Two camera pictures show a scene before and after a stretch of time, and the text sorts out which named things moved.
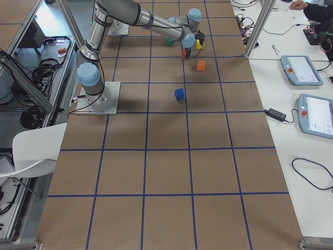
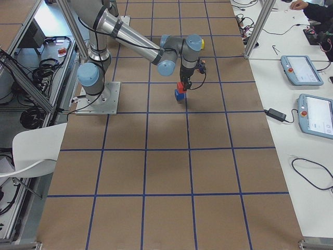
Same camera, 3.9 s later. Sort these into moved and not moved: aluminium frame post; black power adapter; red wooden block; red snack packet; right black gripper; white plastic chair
Moved: red wooden block; right black gripper
Not moved: red snack packet; aluminium frame post; white plastic chair; black power adapter
